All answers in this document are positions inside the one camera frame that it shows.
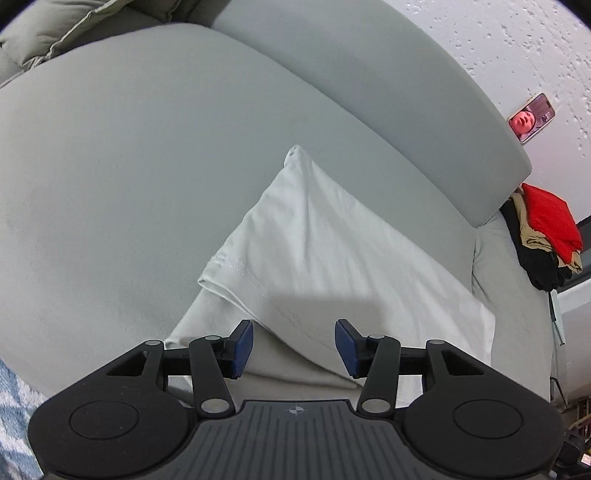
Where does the patterned blue white rug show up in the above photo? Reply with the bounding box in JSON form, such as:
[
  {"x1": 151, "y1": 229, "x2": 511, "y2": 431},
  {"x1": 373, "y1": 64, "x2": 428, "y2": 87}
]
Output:
[{"x1": 0, "y1": 362, "x2": 46, "y2": 480}]

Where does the grey throw pillow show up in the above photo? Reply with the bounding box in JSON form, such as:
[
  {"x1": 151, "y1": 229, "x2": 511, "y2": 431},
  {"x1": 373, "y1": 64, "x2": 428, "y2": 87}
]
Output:
[{"x1": 1, "y1": 0, "x2": 179, "y2": 70}]

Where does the tan folded garment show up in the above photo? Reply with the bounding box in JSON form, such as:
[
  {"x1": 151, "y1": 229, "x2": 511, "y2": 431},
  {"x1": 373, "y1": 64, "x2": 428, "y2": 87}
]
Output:
[{"x1": 511, "y1": 190, "x2": 583, "y2": 274}]

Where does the red folded garment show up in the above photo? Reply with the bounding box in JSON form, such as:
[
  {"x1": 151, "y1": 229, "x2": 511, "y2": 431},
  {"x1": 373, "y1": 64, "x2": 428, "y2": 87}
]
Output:
[{"x1": 522, "y1": 183, "x2": 583, "y2": 264}]

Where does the white t-shirt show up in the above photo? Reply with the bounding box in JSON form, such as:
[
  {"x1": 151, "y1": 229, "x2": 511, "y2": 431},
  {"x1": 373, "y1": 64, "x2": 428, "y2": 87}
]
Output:
[{"x1": 165, "y1": 147, "x2": 495, "y2": 401}]

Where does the grey sofa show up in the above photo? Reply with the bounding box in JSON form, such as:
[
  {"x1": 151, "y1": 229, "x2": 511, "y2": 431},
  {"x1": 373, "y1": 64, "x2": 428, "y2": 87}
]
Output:
[{"x1": 1, "y1": 1, "x2": 552, "y2": 394}]

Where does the black folded garment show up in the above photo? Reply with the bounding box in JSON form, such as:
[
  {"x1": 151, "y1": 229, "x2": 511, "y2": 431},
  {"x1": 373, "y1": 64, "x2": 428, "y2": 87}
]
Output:
[{"x1": 500, "y1": 199, "x2": 573, "y2": 292}]

